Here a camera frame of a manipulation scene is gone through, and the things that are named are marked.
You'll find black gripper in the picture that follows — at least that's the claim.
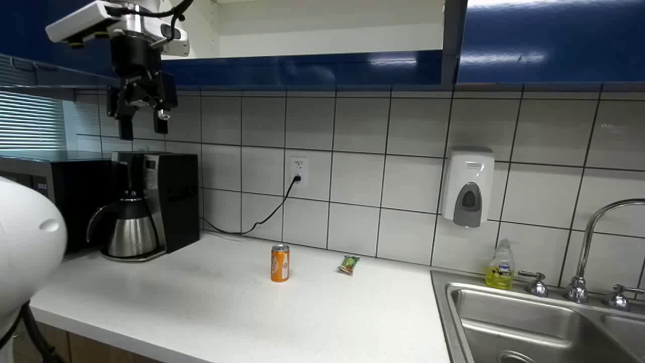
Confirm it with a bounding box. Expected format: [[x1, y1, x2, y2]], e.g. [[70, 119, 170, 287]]
[[107, 29, 179, 140]]

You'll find orange soda can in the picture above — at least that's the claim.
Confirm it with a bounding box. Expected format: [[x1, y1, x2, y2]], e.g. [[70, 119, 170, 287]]
[[269, 242, 293, 284]]

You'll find wooden lower cabinet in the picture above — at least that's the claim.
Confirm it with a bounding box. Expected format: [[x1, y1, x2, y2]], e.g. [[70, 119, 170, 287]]
[[12, 321, 163, 363]]

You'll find blue closed cabinet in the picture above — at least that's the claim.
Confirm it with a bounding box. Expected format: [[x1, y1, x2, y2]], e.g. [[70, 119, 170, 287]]
[[459, 0, 645, 87]]

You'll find black coffee maker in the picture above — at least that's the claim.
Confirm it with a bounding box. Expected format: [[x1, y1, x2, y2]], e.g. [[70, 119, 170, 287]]
[[110, 150, 203, 261]]

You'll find black microwave oven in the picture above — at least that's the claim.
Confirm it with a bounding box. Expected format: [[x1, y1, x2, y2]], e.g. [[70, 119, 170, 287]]
[[0, 154, 122, 256]]

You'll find steel coffee carafe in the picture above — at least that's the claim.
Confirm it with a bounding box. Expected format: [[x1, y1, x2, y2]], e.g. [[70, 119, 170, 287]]
[[86, 192, 163, 261]]

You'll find green snack packet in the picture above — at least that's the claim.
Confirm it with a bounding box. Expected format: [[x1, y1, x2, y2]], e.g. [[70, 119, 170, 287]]
[[338, 251, 361, 278]]

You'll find white soap dispenser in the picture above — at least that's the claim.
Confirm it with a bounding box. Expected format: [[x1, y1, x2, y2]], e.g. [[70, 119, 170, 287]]
[[439, 147, 499, 229]]

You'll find yellow dish soap bottle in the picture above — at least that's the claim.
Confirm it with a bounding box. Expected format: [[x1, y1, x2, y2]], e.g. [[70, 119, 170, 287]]
[[485, 237, 519, 292]]

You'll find stainless steel sink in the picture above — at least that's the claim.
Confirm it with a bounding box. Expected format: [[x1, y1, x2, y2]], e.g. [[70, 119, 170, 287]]
[[429, 267, 645, 363]]

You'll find chrome sink faucet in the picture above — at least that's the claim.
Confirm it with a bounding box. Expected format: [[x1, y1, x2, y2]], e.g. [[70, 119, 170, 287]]
[[519, 195, 645, 312]]

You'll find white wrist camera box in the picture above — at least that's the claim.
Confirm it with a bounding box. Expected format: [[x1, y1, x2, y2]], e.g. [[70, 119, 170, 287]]
[[44, 0, 125, 47]]

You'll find black power cord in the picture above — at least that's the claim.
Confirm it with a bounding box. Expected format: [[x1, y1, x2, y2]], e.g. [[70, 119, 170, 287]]
[[198, 176, 303, 237]]

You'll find white wall outlet with plug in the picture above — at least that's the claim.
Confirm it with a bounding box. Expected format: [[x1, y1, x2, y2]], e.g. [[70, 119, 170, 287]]
[[286, 153, 311, 192]]

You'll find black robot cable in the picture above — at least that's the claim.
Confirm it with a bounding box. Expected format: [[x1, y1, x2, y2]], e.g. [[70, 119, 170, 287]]
[[10, 0, 195, 363]]

